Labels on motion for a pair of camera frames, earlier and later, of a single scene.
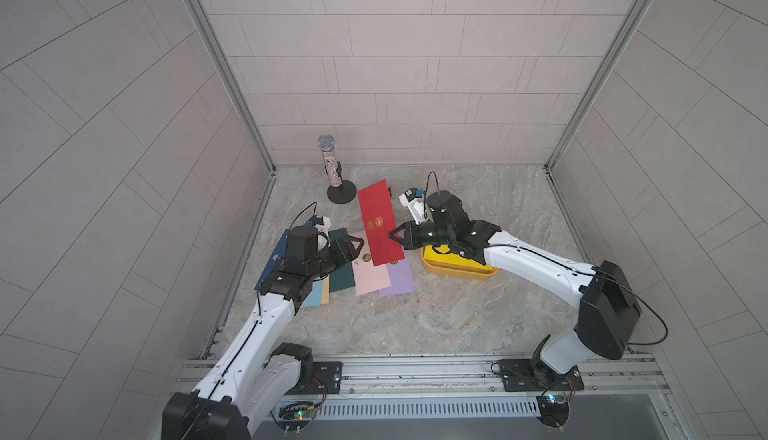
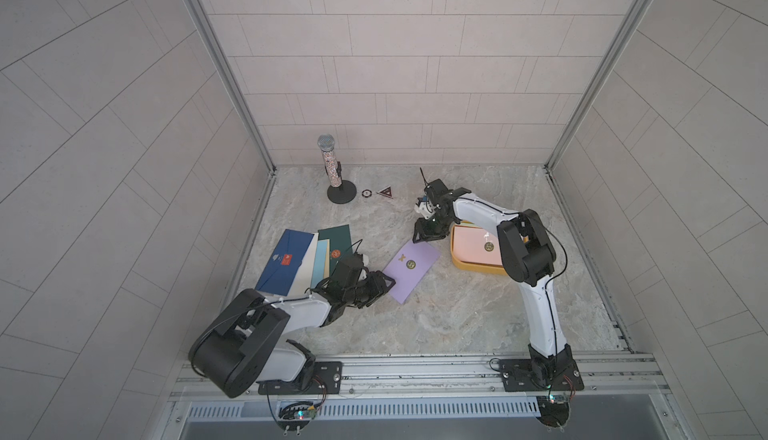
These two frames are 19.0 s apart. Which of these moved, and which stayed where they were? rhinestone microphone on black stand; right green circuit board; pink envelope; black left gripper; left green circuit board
Moved: pink envelope; black left gripper
Stayed: left green circuit board; right green circuit board; rhinestone microphone on black stand
